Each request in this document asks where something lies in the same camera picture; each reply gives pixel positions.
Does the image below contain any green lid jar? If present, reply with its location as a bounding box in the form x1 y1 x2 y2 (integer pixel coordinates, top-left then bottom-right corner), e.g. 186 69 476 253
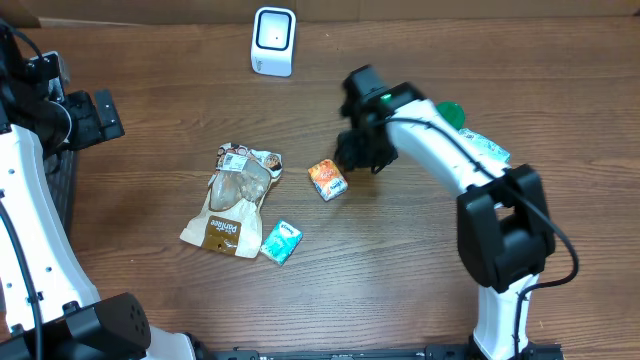
436 101 466 131

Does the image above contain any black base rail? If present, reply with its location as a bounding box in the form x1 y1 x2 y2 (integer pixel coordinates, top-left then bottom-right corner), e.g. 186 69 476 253
209 342 566 360

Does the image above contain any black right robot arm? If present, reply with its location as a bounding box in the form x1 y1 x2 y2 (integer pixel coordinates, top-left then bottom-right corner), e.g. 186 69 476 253
334 65 563 359

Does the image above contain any orange small box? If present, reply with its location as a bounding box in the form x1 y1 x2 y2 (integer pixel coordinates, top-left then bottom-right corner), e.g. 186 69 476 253
308 159 348 201

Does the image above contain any black mesh basket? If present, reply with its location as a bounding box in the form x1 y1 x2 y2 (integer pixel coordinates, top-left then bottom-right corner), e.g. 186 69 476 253
44 151 78 234

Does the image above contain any white barcode scanner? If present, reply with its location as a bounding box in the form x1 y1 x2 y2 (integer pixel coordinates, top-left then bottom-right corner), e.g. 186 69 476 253
250 6 297 77

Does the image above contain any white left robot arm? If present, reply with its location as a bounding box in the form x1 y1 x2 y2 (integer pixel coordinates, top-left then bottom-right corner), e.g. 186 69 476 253
1 23 207 360

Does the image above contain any teal Kleenex tissue pack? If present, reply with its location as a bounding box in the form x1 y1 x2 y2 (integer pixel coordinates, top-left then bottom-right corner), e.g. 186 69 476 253
260 220 303 265

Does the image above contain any snack bag brown white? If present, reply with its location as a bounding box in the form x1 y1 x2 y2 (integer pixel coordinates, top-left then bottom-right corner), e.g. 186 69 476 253
180 143 283 259

